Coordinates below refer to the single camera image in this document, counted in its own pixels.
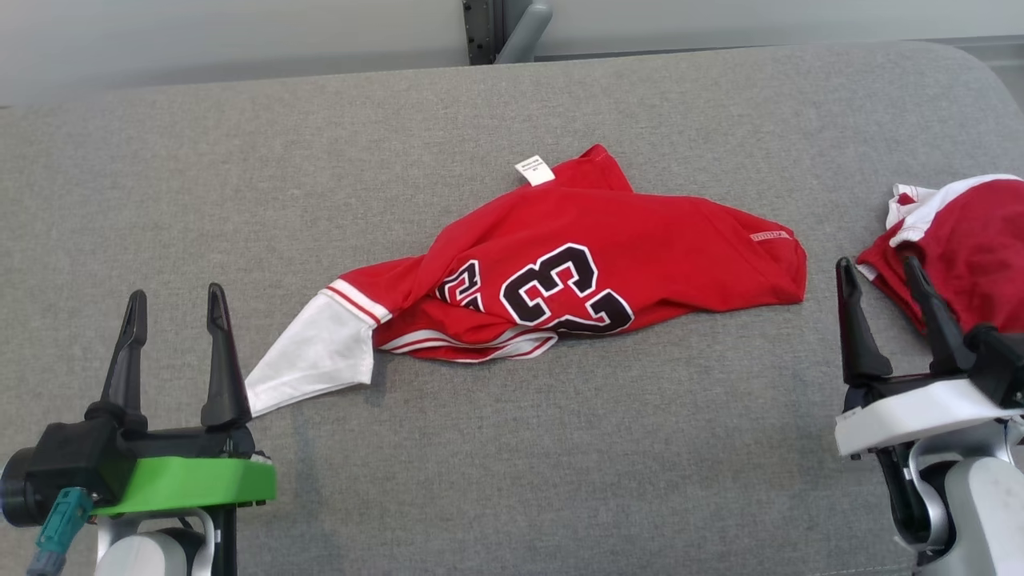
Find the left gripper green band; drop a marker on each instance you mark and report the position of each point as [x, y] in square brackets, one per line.
[184, 480]

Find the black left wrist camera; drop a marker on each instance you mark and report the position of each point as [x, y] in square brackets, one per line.
[64, 464]

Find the grey partition post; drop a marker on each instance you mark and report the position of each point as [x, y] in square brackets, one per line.
[524, 32]

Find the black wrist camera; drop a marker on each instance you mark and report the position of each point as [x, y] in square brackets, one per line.
[1000, 364]
[64, 464]

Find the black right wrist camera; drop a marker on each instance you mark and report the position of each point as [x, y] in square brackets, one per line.
[1000, 364]

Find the red shorts with white stripe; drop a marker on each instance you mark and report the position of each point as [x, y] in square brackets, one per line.
[976, 240]

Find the red jersey with number 23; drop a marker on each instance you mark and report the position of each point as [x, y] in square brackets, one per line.
[640, 240]

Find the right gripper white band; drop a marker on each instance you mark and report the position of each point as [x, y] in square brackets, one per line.
[912, 416]

